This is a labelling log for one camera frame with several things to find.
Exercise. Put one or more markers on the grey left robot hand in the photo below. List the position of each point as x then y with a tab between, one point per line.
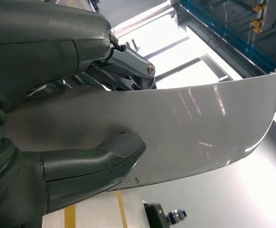
40	47

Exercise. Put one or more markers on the yellow floor tape rectangle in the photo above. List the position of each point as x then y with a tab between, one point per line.
69	217

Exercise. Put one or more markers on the black device with connector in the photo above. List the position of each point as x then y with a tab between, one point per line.
154	217

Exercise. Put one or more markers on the yellow fitting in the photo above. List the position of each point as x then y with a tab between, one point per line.
258	23

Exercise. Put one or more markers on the grey aluminium workbench frame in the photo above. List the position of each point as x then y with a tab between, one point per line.
212	41

